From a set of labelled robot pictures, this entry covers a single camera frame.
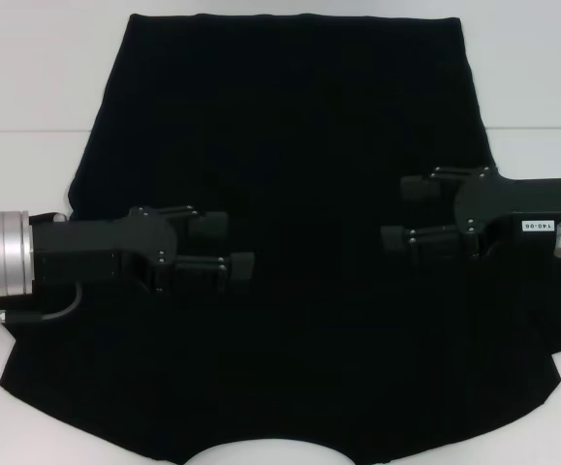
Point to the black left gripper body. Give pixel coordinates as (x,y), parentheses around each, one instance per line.
(91,247)

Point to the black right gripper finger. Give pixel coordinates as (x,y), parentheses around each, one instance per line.
(418,189)
(435,244)

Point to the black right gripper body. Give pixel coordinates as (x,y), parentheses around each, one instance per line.
(508,203)

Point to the black shirt with FREE print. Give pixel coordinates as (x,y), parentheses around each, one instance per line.
(280,121)

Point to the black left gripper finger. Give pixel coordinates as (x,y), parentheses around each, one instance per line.
(207,225)
(197,276)

